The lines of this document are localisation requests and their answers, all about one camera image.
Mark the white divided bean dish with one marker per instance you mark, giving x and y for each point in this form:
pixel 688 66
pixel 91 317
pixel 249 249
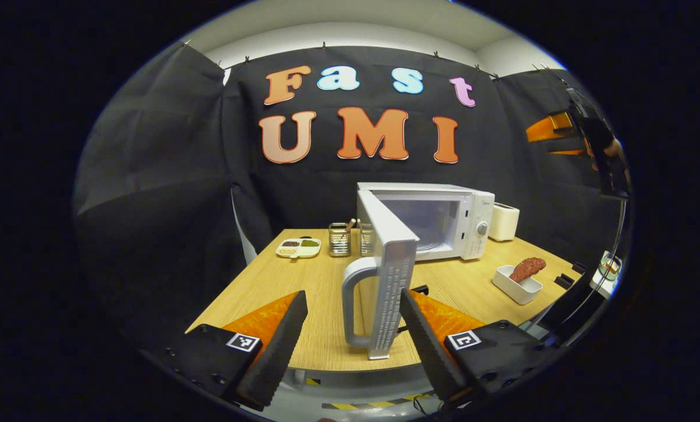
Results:
pixel 297 251

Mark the small white shelf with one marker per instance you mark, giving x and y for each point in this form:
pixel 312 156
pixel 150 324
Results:
pixel 604 288

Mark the white toaster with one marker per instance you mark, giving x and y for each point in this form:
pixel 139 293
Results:
pixel 504 223

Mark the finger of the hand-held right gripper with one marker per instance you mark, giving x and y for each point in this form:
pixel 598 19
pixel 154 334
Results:
pixel 569 152
pixel 549 129

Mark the black stand pole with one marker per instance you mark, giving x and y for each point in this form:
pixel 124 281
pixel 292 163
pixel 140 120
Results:
pixel 566 310

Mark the white microwave oven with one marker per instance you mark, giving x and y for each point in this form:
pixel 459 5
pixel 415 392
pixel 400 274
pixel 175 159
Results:
pixel 396 258

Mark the glass cup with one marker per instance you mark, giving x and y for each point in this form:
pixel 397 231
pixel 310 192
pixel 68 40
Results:
pixel 609 268

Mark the black table clamp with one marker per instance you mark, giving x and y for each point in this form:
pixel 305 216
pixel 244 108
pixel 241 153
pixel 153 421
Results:
pixel 578 268
pixel 564 281

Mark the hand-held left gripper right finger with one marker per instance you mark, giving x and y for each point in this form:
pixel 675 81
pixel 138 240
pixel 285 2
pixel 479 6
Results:
pixel 429 351

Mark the white rectangular food tray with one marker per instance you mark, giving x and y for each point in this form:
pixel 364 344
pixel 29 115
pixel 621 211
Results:
pixel 516 292

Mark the brown meat slice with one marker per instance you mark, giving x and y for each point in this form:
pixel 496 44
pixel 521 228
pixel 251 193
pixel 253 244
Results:
pixel 525 269

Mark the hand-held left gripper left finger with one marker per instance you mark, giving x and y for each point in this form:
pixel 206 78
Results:
pixel 279 351

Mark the black backdrop cloth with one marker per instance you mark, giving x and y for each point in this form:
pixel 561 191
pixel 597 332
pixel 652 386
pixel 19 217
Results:
pixel 168 176

